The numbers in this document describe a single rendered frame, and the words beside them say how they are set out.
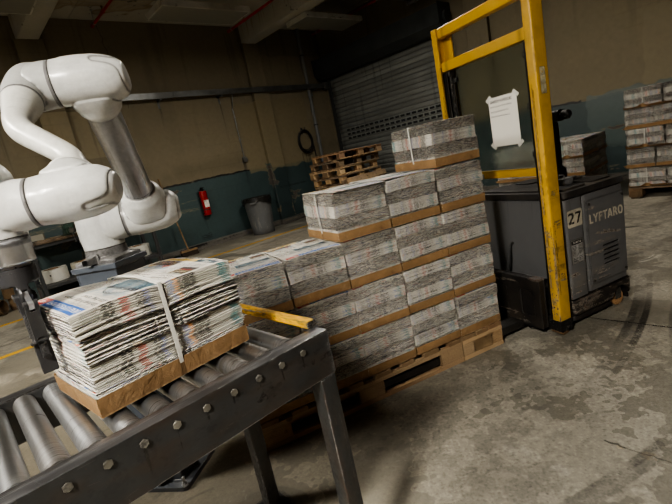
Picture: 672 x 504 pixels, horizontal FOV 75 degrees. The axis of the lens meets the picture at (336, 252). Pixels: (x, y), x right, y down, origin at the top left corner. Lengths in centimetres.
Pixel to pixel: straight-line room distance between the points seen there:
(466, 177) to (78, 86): 175
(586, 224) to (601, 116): 538
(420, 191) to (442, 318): 68
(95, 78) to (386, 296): 148
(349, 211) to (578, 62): 660
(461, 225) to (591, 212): 81
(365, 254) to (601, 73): 652
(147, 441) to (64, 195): 50
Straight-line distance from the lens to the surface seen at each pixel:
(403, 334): 228
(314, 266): 199
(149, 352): 106
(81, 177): 102
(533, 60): 253
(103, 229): 191
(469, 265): 246
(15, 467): 105
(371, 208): 209
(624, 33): 812
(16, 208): 105
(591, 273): 295
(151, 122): 895
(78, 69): 150
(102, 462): 95
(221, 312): 113
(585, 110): 822
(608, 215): 301
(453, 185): 235
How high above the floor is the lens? 122
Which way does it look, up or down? 12 degrees down
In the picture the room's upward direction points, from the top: 12 degrees counter-clockwise
